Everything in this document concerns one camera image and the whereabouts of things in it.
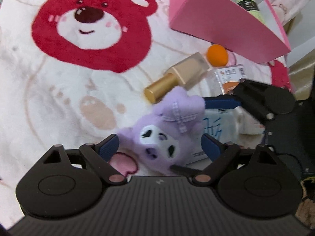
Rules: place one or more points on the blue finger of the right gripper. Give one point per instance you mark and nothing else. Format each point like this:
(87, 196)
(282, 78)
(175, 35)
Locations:
(221, 102)

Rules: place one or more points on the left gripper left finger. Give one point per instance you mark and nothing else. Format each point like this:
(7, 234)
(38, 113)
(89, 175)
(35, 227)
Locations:
(98, 156)

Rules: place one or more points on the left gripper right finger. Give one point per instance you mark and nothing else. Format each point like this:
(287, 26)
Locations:
(221, 155)

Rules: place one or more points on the blue wet wipes pack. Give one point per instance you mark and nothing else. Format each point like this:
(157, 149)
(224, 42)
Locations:
(221, 124)

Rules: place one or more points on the clear floss pick box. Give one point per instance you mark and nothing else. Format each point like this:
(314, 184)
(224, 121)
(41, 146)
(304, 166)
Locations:
(228, 77)

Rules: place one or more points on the white tissue pack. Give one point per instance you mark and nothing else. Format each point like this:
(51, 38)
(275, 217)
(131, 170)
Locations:
(247, 124)

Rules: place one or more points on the foundation bottle gold cap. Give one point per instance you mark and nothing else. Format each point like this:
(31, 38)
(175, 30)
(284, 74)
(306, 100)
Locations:
(185, 73)

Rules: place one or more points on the orange makeup sponge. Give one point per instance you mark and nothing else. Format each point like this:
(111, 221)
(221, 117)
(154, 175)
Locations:
(217, 55)

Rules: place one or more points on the purple plush toy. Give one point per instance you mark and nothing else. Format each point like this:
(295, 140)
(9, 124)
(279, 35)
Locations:
(168, 135)

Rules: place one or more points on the pink cardboard box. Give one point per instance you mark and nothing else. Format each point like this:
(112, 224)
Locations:
(226, 23)

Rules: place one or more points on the green yarn ball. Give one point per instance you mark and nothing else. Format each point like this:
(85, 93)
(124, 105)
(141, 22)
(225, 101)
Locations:
(251, 7)

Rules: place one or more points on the olive green curtain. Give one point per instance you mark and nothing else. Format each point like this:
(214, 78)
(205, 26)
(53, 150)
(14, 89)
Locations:
(301, 77)

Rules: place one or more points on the bear print blanket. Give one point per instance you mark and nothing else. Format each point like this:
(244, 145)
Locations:
(74, 72)

